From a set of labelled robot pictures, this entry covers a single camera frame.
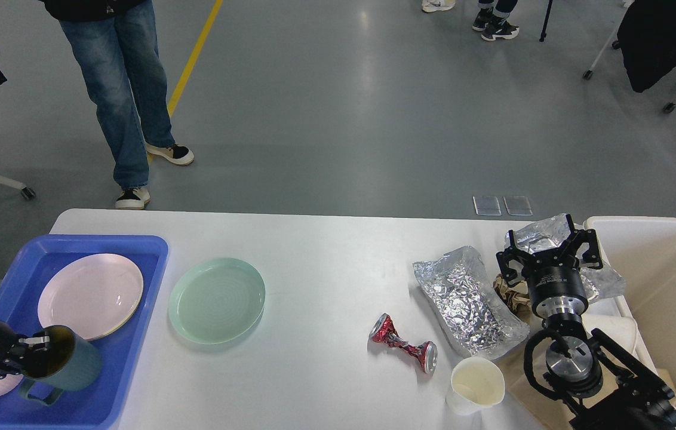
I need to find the large crumpled foil tray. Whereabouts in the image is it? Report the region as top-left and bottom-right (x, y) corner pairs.
(412, 247), (530, 360)

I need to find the blue plastic tray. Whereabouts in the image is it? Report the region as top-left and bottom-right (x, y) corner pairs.
(0, 235), (169, 429)

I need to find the green ceramic plate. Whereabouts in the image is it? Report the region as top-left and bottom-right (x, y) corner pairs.
(168, 257), (266, 345)

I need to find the person in black sneakers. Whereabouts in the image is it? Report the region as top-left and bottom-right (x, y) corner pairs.
(472, 1), (520, 42)

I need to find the pink ceramic plate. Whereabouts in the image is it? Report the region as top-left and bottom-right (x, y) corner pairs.
(37, 253), (144, 340)

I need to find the teal ceramic mug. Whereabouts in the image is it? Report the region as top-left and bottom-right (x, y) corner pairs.
(18, 325), (103, 406)

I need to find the crumpled brown paper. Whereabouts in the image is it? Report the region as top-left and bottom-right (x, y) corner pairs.
(493, 274), (533, 324)

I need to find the crushed red soda can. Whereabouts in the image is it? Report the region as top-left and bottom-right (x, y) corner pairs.
(368, 313), (437, 375)

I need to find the white paper cup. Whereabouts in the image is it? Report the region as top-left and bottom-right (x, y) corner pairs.
(445, 357), (505, 416)

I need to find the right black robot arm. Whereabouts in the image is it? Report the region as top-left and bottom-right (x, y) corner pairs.
(496, 215), (676, 429)

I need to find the chair with black jacket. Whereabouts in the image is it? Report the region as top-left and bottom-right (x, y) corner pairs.
(583, 1), (676, 113)

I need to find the small crumpled foil sheet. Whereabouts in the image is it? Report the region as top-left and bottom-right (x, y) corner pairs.
(514, 213), (626, 304)

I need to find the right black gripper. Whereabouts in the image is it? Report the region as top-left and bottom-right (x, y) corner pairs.
(496, 213), (604, 317)

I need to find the person in blue jeans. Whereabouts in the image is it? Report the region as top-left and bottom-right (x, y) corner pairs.
(43, 1), (194, 210)

